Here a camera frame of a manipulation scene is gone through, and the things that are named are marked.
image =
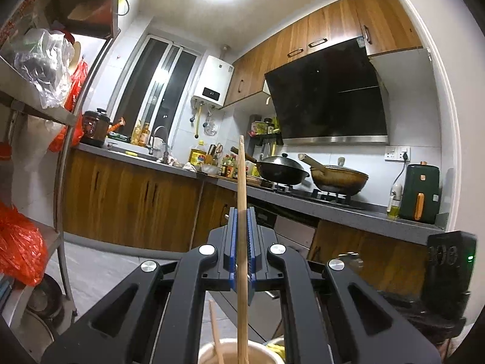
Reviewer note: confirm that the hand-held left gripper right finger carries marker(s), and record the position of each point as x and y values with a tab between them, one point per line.
252	252

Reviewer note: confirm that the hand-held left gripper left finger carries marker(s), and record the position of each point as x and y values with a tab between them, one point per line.
233	250

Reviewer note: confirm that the wooden chopstick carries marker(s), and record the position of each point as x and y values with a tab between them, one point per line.
241	182
216	330

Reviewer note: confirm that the cream ceramic utensil holder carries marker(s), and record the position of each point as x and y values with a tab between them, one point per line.
229	354

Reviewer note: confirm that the built-in oven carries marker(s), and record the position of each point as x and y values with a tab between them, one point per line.
295	231

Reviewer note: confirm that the gas stove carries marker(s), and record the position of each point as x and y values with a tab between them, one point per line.
303	194

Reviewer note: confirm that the group of condiment bottles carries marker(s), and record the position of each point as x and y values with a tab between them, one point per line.
229	167

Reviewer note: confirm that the black wok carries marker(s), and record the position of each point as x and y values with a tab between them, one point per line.
282	172

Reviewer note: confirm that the green air fryer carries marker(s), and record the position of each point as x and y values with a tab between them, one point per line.
420	193

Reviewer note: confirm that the small oil bottle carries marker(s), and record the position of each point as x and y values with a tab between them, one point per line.
394	206

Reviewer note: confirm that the large cooking oil bottle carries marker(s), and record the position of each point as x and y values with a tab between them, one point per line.
197	155

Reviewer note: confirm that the brown wok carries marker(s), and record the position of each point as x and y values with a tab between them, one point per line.
339	182

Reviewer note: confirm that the wooden kitchen counter cabinets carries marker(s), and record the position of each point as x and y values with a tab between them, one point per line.
125	197

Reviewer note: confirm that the metal kitchen faucet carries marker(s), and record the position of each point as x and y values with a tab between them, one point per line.
166	148

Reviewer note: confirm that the yellow liquid bottle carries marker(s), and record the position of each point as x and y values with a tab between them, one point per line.
146	134
136	134

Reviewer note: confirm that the white water heater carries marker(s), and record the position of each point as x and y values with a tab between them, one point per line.
214	79

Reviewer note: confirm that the black range hood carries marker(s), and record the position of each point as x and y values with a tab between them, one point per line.
326	94

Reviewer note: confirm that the metal shelf rack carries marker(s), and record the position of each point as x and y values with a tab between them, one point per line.
61	197

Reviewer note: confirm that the kitchen window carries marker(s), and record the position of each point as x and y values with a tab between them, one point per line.
163	83

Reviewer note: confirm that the dark pressure cooker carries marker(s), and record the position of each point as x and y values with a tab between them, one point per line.
94	129

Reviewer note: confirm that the metal pot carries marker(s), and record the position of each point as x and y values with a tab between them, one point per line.
45	295

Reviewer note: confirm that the red plastic bag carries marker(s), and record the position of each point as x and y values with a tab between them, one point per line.
74	91
21	246

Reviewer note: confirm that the wooden upper cabinets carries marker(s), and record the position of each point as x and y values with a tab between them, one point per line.
333	19

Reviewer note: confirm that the clear plastic bag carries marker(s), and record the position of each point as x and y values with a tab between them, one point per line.
41	64

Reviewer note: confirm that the wall spice rack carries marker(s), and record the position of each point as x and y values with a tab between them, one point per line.
265	127

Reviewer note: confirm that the white wall socket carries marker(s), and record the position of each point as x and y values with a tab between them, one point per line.
394	154

